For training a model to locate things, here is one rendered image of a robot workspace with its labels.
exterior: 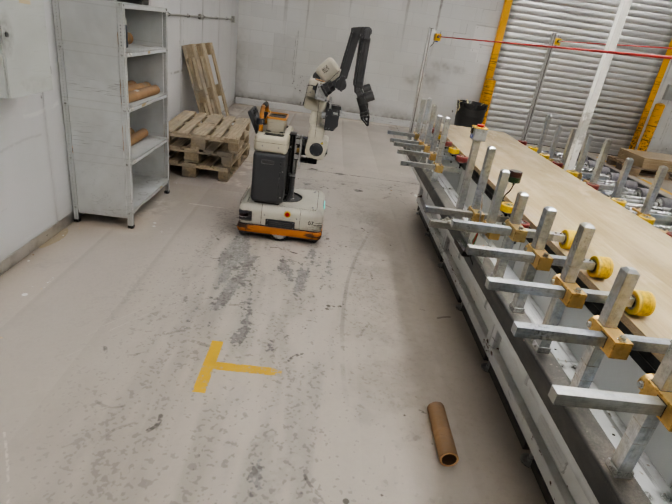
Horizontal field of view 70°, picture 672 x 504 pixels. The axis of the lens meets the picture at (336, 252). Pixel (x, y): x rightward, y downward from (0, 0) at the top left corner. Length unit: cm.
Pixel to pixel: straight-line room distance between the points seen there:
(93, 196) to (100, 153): 34
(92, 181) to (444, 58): 744
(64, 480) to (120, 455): 20
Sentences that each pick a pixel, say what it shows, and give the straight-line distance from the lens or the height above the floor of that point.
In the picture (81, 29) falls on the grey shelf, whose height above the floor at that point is 136.
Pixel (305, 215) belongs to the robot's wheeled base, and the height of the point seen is 25.
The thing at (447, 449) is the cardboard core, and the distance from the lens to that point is 222.
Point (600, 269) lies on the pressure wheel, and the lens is 195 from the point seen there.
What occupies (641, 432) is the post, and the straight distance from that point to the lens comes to 138.
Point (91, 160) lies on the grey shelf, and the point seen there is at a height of 50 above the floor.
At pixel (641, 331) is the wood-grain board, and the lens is 172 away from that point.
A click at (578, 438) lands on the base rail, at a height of 68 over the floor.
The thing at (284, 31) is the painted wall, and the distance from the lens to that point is 983.
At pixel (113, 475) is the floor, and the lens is 213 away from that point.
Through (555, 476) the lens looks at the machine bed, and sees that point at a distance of 220.
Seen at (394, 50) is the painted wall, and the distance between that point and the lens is 985.
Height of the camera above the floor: 159
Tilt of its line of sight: 25 degrees down
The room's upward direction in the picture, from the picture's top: 8 degrees clockwise
